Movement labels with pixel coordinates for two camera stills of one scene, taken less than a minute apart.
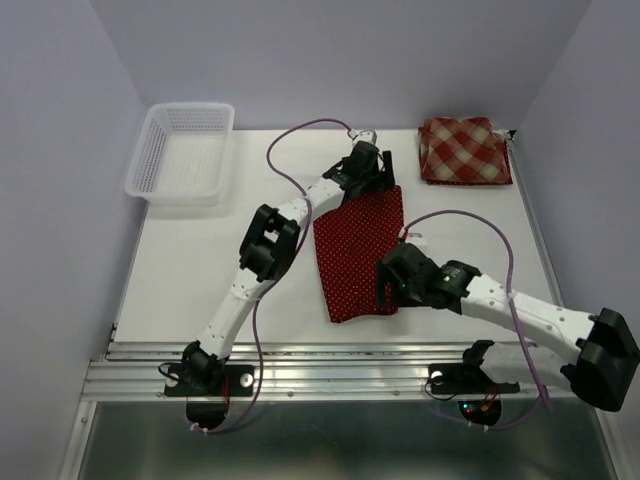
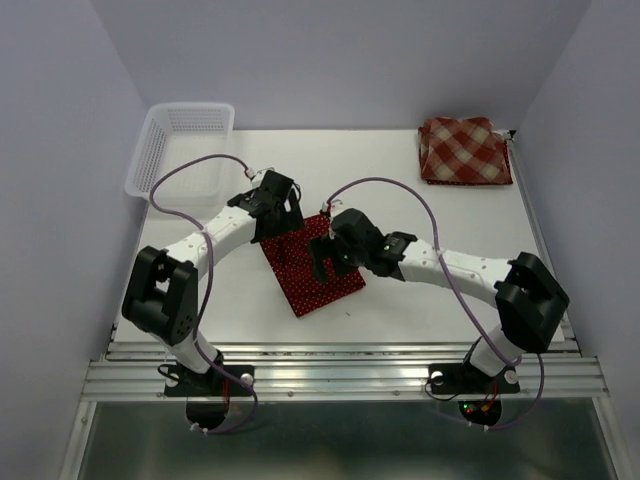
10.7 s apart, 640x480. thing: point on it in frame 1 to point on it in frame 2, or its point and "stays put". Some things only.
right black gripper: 381,283 to 324,245
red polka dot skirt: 480,182 stays put
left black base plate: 238,382 stays put
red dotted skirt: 350,243 to 291,257
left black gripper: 378,180 to 290,220
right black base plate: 466,379 stays put
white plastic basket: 183,155 stays put
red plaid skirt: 466,150 stays put
